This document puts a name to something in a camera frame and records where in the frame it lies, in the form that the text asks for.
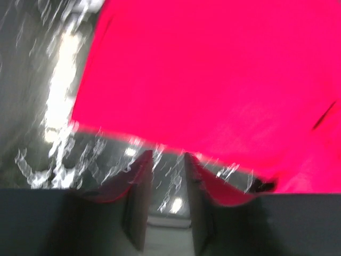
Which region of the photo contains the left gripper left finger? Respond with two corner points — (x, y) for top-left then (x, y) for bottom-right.
(63, 150), (153, 255)

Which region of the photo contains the red t-shirt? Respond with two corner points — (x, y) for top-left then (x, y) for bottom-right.
(71, 1), (340, 193)

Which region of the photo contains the black marble pattern mat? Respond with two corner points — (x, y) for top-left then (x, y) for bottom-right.
(0, 0), (256, 219)

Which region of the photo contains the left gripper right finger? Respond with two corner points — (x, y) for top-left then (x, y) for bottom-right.
(184, 153), (269, 255)

